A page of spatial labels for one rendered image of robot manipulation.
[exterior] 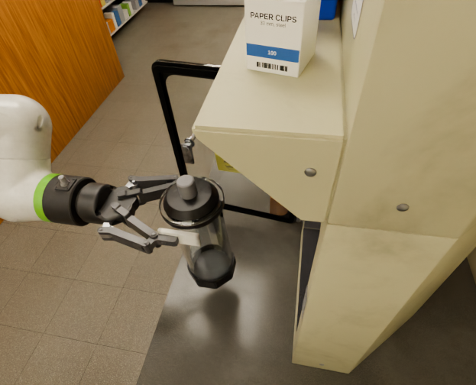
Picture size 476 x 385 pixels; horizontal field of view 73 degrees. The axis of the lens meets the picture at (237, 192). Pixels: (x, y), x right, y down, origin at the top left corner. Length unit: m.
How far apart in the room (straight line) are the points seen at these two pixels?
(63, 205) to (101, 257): 1.53
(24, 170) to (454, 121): 0.63
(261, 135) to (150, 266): 1.79
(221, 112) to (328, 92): 0.09
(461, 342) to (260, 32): 0.73
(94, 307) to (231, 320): 1.32
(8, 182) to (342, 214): 0.57
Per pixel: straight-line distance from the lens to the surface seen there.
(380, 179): 0.27
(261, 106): 0.26
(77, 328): 1.98
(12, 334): 2.15
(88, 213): 0.61
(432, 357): 0.81
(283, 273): 0.81
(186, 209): 0.50
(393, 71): 0.21
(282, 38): 0.29
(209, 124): 0.25
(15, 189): 0.68
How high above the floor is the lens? 1.65
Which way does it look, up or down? 48 degrees down
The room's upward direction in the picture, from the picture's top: 5 degrees counter-clockwise
